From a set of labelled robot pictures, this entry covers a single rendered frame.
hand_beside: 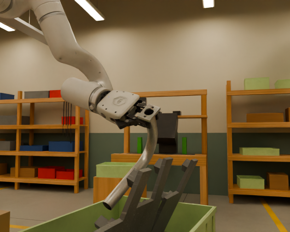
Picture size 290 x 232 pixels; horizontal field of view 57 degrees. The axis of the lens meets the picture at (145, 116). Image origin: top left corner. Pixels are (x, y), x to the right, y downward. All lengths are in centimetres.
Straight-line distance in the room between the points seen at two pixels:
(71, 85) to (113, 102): 17
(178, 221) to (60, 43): 75
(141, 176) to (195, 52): 544
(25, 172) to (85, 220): 568
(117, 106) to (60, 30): 31
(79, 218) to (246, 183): 442
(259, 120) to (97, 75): 447
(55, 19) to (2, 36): 733
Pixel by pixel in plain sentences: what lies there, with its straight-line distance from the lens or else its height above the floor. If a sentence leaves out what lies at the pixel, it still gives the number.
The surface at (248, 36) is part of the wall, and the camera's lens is 604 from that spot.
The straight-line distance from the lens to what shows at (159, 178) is 74.
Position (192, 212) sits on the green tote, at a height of 93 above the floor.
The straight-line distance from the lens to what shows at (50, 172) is 624.
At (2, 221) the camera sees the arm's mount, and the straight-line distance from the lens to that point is 110.
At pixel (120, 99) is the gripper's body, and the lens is 78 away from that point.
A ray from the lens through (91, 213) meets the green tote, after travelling 104.
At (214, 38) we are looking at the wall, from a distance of 601.
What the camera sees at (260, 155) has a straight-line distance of 518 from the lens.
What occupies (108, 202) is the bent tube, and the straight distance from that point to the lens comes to 71.
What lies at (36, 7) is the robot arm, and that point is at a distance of 96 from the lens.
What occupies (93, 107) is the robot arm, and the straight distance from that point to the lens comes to 81.
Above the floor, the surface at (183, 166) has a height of 111.
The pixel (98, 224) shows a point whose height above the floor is 101.
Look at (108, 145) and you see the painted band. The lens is 614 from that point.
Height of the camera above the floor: 122
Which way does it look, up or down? 4 degrees up
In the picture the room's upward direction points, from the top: straight up
